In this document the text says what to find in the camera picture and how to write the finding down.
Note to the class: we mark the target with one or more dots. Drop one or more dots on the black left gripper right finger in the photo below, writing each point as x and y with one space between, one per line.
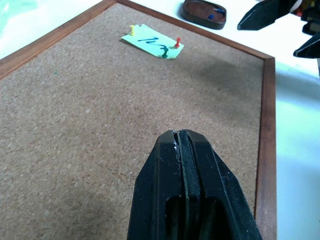
220 195

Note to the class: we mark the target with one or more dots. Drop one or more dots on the yellow push pin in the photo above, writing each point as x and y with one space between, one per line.
133 30

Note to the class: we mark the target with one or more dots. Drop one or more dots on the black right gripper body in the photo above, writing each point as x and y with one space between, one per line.
310 17

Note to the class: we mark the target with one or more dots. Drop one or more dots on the cork board with wooden frame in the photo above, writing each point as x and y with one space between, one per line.
100 105

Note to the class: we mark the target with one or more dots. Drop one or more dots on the green paper note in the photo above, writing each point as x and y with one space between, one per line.
152 42

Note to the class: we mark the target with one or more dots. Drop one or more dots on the red push pin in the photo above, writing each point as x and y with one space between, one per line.
177 43

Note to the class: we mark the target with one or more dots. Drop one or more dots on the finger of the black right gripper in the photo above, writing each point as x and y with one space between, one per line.
308 47
260 15

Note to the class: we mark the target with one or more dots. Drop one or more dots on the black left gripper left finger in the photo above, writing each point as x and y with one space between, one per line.
155 190

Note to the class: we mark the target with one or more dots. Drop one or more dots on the dark brown wooden tray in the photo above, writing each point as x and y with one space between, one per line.
203 13

